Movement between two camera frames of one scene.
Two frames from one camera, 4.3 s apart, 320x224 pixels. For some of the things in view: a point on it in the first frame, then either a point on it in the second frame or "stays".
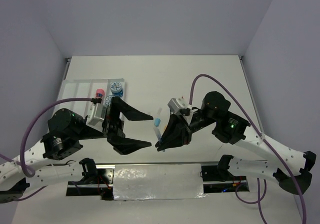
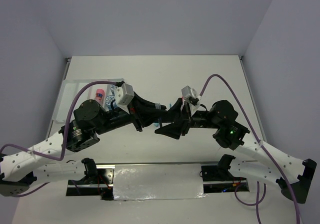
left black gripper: (114, 127) -> (143, 112)
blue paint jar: (108, 100) stays
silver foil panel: (158, 181) stays
